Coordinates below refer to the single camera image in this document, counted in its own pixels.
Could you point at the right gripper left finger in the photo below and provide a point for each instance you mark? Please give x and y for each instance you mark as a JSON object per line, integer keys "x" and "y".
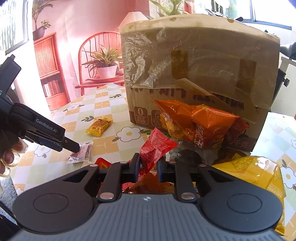
{"x": 112, "y": 178}

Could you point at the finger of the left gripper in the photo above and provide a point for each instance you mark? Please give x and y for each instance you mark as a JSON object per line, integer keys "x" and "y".
{"x": 70, "y": 145}

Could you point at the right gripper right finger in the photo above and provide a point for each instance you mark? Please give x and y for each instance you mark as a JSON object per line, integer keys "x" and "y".
{"x": 182, "y": 176}

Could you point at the small pink candy packet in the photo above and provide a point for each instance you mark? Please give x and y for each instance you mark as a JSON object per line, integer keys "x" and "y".
{"x": 83, "y": 155}

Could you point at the red snack packet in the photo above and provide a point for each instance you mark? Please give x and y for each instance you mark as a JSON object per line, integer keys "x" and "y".
{"x": 154, "y": 148}

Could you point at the orange chip bag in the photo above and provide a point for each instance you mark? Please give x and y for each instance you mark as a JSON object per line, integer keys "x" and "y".
{"x": 204, "y": 126}

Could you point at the yellow chip bag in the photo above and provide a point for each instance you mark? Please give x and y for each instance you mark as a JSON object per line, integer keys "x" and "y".
{"x": 259, "y": 171}

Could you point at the left hand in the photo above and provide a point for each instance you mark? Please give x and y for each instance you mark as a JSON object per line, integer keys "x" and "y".
{"x": 11, "y": 147}

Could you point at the small yellow snack packet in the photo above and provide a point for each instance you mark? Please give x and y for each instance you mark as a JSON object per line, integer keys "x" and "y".
{"x": 99, "y": 127}

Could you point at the checkered floral tablecloth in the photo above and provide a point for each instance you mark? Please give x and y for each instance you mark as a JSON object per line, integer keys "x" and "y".
{"x": 101, "y": 117}

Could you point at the printed room backdrop poster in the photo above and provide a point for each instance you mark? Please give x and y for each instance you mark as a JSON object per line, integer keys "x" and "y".
{"x": 74, "y": 21}

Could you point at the cardboard box with plastic liner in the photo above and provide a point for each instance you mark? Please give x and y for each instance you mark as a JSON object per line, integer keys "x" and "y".
{"x": 200, "y": 59}

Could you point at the black exercise bike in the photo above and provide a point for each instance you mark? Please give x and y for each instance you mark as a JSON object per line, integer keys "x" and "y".
{"x": 287, "y": 51}

